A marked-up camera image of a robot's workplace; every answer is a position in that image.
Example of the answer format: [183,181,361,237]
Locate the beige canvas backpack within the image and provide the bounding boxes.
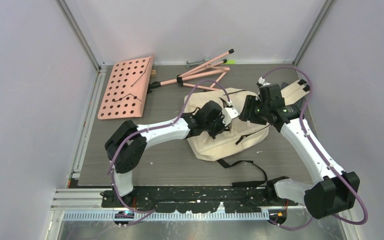
[183,78,311,188]

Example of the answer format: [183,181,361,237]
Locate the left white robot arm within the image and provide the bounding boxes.
[104,100,232,209]

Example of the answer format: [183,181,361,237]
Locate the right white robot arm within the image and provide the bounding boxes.
[239,84,366,219]

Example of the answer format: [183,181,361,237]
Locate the pink folding stand tripod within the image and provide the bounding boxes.
[147,48,235,93]

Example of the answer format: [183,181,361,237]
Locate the grey metal bolt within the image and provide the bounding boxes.
[185,57,210,69]

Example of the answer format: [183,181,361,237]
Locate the small wooden block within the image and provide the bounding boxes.
[150,69,157,78]

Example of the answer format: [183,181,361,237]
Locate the pink perforated music stand desk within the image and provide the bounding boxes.
[97,55,154,120]

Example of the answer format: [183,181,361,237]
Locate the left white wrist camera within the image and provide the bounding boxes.
[221,101,241,127]

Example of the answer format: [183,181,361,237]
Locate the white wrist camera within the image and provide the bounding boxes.
[221,101,241,127]
[256,77,269,88]

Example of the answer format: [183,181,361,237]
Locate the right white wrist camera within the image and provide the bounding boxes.
[256,77,269,88]

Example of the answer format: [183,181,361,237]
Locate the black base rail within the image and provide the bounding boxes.
[100,186,297,214]

